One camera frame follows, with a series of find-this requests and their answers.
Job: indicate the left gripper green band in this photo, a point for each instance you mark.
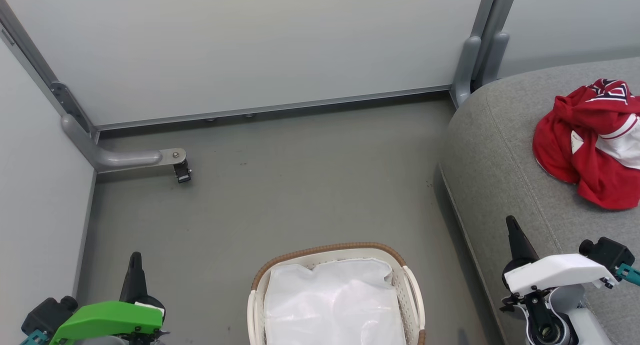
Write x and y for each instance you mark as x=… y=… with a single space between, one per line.
x=107 y=317

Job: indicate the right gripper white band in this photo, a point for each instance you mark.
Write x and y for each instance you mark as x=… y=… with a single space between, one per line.
x=555 y=275

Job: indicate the red and white jersey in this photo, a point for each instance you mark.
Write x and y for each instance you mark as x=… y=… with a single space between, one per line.
x=575 y=150

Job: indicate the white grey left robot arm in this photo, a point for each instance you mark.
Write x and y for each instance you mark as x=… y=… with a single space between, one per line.
x=100 y=341

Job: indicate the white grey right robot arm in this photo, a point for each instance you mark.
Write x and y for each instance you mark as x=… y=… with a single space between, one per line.
x=590 y=327

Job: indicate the grey fabric sofa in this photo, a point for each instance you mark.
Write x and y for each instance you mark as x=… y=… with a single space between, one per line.
x=500 y=150

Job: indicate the black caster wheel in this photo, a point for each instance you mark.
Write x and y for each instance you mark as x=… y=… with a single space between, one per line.
x=182 y=173

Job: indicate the grey curved partition support foot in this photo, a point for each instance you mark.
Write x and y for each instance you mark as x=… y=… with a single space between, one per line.
x=125 y=158

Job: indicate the white laundry basket brown rim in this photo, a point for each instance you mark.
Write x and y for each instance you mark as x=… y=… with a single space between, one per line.
x=325 y=250

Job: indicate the white plastic basket liner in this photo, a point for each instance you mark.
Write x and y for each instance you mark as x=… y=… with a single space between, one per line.
x=335 y=305

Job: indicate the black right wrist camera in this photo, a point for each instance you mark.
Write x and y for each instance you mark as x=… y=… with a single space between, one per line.
x=610 y=255

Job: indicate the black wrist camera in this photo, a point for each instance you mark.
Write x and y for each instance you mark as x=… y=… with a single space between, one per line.
x=47 y=315
x=610 y=255

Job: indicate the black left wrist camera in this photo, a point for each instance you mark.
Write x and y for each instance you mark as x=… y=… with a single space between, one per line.
x=47 y=315

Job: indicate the dark metal hinge bracket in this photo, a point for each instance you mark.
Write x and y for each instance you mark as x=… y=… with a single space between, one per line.
x=70 y=105

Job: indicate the grey partition post foot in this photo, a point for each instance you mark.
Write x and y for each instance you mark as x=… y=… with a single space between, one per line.
x=495 y=55
x=465 y=65

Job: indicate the aluminium partition bottom rail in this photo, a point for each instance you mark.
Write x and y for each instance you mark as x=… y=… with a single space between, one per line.
x=275 y=107

